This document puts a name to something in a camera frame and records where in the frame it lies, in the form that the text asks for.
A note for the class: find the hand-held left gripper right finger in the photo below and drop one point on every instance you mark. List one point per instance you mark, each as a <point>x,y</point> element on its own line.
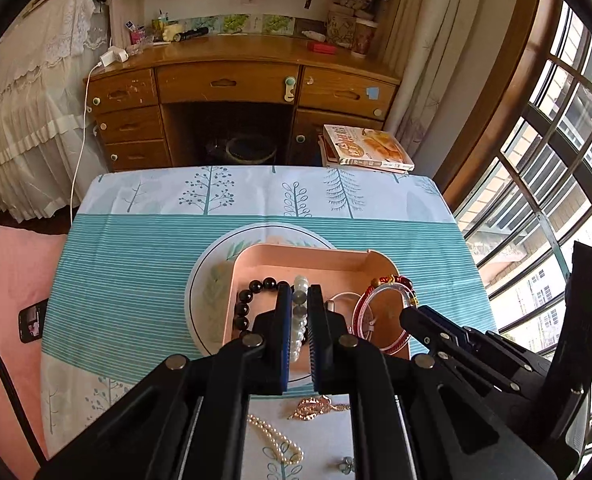
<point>316,345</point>

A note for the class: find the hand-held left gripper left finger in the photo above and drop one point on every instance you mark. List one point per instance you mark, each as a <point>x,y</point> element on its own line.
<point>283,345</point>

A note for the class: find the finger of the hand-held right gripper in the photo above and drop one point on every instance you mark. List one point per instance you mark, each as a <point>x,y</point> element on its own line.
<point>481,337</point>
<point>426,332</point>

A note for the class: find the pink plastic tray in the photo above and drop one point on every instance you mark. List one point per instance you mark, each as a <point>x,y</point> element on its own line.
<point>326,270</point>

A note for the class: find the white leaf-print plate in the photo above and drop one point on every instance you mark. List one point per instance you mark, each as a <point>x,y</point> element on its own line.
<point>210,285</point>

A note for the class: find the small flower earring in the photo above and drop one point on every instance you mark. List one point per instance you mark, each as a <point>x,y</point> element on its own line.
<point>346,465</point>

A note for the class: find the brown-framed grid window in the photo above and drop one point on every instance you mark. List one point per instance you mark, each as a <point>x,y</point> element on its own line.
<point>551,170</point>

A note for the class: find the teal striped tree-print tablecloth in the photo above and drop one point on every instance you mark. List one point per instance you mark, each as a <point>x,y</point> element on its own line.
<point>126,270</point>

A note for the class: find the food-cover cookbook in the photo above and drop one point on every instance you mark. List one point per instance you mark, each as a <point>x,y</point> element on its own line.
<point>371,145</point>

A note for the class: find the round basket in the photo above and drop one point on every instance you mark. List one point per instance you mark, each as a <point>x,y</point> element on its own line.
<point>251,150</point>

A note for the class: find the black smartphone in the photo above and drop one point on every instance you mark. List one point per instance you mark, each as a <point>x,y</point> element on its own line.
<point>33,321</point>

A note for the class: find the teal drawer lock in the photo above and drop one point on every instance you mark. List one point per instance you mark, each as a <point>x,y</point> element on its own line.
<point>290,90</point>

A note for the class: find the wooden desk with drawers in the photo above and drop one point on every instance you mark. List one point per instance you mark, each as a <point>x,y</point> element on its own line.
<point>226,80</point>

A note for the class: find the beige curtain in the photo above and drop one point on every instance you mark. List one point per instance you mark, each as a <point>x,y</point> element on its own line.
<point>441,60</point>

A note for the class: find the pink cushion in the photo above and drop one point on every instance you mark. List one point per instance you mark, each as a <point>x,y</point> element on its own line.
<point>11,280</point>

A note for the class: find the small red box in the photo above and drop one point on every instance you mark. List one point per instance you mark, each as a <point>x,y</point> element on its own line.
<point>321,47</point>

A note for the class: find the red-print paper cup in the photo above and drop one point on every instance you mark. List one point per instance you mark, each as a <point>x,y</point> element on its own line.
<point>364,37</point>

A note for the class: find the floral tin box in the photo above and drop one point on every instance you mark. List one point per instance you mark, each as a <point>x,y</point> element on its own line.
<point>340,27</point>

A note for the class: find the black flashlight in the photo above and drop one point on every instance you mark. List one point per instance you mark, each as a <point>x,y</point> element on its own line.
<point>190,34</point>

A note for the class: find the white charger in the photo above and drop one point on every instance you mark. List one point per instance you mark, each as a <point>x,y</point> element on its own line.
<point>113,56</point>

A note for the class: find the pink pen cup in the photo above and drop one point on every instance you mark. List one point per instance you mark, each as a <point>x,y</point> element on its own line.
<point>137,35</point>

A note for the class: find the white lace bed cover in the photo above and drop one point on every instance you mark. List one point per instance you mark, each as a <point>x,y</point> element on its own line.
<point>26,110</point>

